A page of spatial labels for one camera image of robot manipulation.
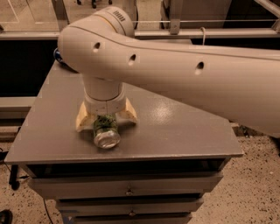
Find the white cable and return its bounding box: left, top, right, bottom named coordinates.
left=199, top=26, right=207, bottom=46

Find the middle drawer with lock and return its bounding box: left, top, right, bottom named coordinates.
left=56, top=198, right=203, bottom=216

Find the grey metal railing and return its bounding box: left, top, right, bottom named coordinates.
left=0, top=0, right=280, bottom=39

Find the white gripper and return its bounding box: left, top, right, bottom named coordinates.
left=75, top=74, right=137, bottom=132

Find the black floor cable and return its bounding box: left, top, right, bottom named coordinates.
left=42, top=199, right=55, bottom=224

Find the blue soda can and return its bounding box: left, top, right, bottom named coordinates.
left=53, top=49, right=63, bottom=63

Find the drawer with lock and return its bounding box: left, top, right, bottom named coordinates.
left=29, top=172, right=223, bottom=200
left=56, top=198, right=203, bottom=216

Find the grey drawer cabinet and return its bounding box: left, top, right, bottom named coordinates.
left=6, top=63, right=242, bottom=224

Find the top drawer with lock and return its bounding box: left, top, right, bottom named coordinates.
left=29, top=172, right=223, bottom=200

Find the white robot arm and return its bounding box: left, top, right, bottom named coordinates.
left=58, top=7, right=280, bottom=137

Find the green soda can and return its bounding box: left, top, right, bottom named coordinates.
left=93, top=115, right=121, bottom=149

